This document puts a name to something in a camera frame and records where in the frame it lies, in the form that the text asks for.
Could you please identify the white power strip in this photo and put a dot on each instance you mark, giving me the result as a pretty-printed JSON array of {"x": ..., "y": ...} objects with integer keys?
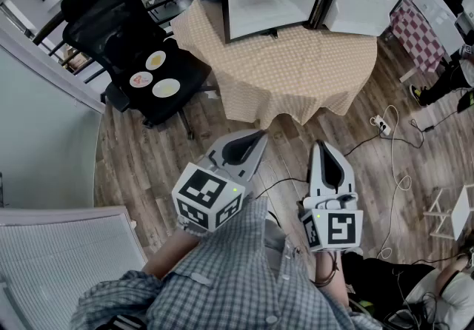
[{"x": 381, "y": 125}]

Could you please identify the small plate with pale food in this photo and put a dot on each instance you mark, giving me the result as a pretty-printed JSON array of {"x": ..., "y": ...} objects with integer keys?
[{"x": 166, "y": 87}]

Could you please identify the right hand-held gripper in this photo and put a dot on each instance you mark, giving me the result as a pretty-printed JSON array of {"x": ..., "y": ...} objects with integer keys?
[{"x": 338, "y": 228}]

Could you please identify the person's checked shirt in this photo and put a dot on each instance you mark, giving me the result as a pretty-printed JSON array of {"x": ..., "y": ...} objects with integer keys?
[{"x": 229, "y": 276}]

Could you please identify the black railing with wooden handrail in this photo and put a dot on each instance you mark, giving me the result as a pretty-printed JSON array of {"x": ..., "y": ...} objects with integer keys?
[{"x": 46, "y": 30}]

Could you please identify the small plate with yellow food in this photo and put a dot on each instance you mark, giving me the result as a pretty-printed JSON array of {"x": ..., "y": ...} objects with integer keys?
[{"x": 155, "y": 60}]

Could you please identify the black office chair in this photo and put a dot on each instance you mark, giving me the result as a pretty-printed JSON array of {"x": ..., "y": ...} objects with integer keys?
[{"x": 96, "y": 17}]

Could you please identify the red checked cloth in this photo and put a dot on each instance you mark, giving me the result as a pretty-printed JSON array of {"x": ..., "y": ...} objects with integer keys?
[{"x": 418, "y": 36}]

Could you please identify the white stool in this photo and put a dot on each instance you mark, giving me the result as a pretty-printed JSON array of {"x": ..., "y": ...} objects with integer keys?
[{"x": 463, "y": 210}]

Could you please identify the small plate with red print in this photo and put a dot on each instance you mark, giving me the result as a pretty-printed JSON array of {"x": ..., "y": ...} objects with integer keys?
[{"x": 141, "y": 80}]

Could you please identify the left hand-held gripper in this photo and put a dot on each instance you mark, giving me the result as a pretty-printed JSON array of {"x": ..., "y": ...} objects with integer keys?
[{"x": 207, "y": 199}]

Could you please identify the person's left forearm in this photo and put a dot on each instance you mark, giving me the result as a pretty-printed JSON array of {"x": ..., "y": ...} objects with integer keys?
[{"x": 170, "y": 251}]

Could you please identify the person's right forearm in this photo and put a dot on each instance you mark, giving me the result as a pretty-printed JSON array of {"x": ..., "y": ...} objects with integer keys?
[{"x": 326, "y": 260}]

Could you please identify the white ribbed panel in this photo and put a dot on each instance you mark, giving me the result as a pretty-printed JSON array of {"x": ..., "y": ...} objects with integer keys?
[{"x": 55, "y": 265}]

